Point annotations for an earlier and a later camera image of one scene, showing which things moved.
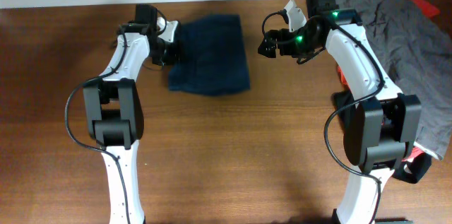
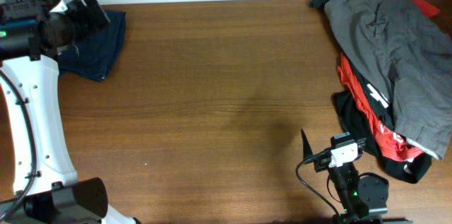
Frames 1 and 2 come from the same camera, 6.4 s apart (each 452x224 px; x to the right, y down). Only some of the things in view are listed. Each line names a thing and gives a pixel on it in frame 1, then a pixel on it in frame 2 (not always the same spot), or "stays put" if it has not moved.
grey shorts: x=416 y=53 stays put
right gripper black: x=286 y=49 → x=306 y=150
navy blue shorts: x=212 y=60 → x=92 y=56
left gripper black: x=173 y=59 → x=79 y=9
